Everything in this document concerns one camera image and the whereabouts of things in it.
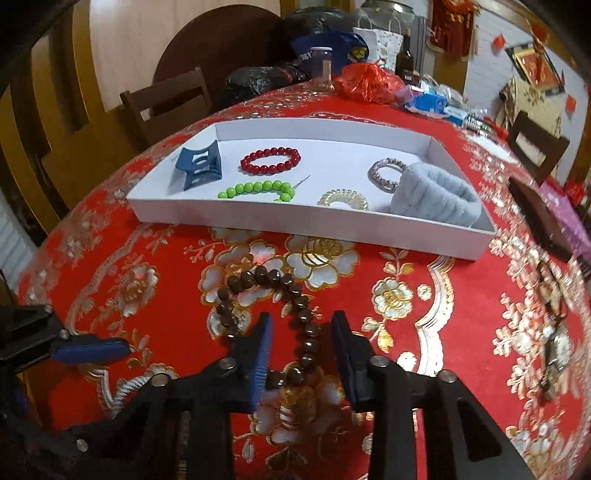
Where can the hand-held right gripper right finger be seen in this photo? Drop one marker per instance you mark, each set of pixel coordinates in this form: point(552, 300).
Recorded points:
point(344, 360)

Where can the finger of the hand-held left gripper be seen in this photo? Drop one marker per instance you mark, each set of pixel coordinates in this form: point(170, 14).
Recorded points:
point(101, 350)

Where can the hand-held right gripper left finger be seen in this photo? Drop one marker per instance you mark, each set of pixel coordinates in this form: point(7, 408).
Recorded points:
point(263, 355)

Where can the light grey fluffy wristband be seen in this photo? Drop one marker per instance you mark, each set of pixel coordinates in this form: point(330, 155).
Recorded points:
point(429, 210)

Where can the white shallow tray box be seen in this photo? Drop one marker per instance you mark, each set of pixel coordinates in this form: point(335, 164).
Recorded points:
point(332, 166)

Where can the blue hair claw clip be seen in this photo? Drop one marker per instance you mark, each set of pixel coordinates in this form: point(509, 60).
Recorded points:
point(184, 159)

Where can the white radiator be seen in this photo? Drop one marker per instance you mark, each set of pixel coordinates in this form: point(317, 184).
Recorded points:
point(16, 235)

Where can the wrist watch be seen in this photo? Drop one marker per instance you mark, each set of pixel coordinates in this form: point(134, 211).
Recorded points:
point(558, 350)

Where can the dark flat box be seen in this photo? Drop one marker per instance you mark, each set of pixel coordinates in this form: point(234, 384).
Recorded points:
point(540, 217)

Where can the brown wooden chair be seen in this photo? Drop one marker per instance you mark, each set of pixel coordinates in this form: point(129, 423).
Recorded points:
point(161, 90)

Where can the purple box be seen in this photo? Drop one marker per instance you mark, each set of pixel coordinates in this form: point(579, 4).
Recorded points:
point(572, 221)

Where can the blue packets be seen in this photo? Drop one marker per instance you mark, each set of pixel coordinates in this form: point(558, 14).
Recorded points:
point(429, 101)

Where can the black plastic bag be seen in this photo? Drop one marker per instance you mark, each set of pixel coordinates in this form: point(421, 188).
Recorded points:
point(318, 21)
point(258, 81)

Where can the red plastic bag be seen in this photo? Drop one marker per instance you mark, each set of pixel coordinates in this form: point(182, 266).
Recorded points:
point(369, 83)

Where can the dark wooden chair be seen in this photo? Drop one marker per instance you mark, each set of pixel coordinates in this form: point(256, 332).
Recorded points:
point(538, 143)

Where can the clear glass jar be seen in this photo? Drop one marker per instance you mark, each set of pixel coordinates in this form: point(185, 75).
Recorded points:
point(321, 69)

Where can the dark glass bottle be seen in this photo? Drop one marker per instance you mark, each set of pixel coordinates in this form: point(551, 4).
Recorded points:
point(405, 64)

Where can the blue bag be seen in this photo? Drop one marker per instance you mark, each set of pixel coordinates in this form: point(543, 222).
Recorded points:
point(351, 48)

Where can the round brown wooden board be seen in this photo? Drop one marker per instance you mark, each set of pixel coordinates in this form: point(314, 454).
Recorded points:
point(221, 41)

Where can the floral cloth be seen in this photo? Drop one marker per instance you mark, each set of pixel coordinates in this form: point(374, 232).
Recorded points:
point(540, 110)

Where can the white gift bag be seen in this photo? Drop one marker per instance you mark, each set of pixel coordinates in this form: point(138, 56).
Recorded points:
point(385, 44)

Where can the framed picture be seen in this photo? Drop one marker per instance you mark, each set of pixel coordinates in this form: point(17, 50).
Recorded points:
point(533, 62)

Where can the large glass jar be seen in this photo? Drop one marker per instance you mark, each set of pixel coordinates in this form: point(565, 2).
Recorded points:
point(388, 9)

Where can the red wall hanging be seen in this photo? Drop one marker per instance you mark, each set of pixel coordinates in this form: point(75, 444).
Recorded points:
point(455, 25)

